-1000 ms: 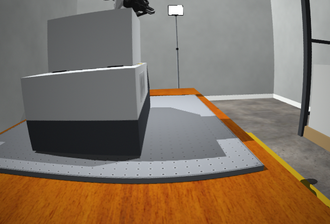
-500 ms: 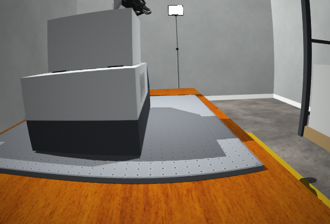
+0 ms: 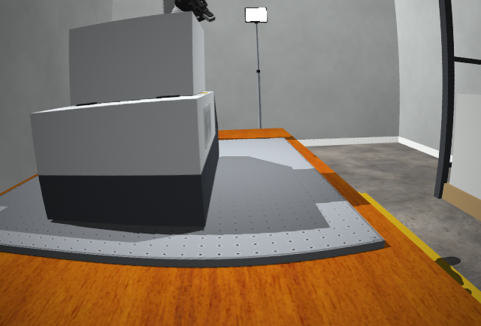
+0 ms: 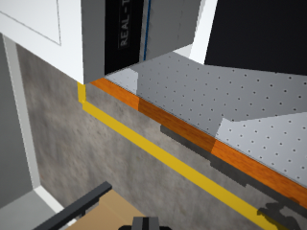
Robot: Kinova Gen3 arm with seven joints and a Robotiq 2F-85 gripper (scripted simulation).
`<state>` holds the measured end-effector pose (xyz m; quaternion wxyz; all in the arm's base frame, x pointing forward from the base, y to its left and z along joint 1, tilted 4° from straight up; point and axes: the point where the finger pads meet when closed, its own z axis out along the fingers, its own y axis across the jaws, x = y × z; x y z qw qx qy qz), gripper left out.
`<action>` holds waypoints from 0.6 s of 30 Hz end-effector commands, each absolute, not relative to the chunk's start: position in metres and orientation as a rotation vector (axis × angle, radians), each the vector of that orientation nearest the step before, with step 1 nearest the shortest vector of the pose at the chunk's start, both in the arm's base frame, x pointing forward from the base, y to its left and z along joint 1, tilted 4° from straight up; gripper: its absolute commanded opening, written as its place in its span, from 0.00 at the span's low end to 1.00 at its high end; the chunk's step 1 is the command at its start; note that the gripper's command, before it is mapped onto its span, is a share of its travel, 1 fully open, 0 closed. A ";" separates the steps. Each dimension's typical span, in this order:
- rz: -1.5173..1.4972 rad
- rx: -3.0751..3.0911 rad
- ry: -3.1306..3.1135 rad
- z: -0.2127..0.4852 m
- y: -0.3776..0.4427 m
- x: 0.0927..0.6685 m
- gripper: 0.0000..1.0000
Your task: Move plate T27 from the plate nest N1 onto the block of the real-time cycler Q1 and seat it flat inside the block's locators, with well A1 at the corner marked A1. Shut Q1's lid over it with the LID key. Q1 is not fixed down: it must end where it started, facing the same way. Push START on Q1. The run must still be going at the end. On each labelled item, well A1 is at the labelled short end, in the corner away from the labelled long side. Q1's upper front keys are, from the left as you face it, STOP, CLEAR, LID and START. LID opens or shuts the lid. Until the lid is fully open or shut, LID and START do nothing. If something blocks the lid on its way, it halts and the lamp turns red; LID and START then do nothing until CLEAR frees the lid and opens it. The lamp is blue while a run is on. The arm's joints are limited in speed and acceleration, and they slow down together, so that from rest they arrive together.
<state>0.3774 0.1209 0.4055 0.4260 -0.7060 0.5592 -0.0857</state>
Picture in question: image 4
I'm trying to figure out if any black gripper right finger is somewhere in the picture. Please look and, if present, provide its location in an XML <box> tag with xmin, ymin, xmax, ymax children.
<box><xmin>146</xmin><ymin>217</ymin><xmax>172</xmax><ymax>230</ymax></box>

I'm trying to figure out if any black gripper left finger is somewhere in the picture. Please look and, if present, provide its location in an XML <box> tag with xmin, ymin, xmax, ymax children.
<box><xmin>118</xmin><ymin>217</ymin><xmax>146</xmax><ymax>230</ymax></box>

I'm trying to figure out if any grey flat base plate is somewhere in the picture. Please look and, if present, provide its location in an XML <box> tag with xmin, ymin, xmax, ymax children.
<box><xmin>104</xmin><ymin>52</ymin><xmax>307</xmax><ymax>188</ymax></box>

